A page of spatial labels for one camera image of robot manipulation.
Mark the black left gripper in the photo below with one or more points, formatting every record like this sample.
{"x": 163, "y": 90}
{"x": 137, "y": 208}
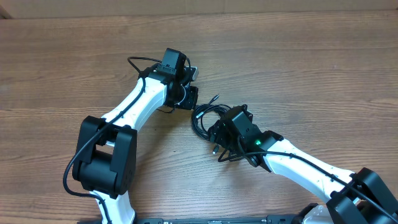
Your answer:
{"x": 189, "y": 98}

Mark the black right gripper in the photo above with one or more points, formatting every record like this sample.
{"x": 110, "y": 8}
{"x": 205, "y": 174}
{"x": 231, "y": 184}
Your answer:
{"x": 219, "y": 132}

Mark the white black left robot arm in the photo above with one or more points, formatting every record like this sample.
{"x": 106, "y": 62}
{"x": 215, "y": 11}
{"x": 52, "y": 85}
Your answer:
{"x": 106, "y": 151}

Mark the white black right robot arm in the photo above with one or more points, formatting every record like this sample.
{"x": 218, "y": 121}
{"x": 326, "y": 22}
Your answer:
{"x": 350, "y": 197}

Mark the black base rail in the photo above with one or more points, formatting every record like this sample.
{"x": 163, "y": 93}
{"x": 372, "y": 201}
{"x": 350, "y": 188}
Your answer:
{"x": 270, "y": 219}

